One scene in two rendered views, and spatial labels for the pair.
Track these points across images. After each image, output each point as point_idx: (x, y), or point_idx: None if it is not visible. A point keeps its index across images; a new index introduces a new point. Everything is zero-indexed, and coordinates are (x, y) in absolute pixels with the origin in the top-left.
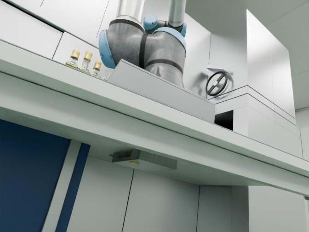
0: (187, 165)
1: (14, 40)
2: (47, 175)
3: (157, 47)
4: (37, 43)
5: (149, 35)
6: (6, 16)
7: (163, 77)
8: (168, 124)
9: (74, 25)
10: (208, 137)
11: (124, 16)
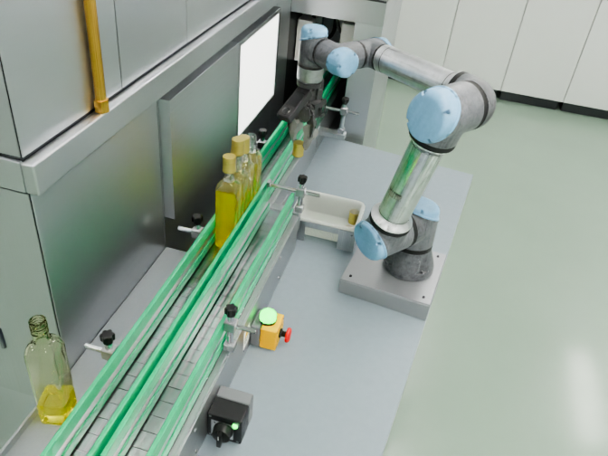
0: None
1: (125, 194)
2: None
3: (423, 239)
4: (143, 163)
5: (419, 229)
6: (103, 171)
7: (429, 270)
8: None
9: (170, 64)
10: None
11: (403, 225)
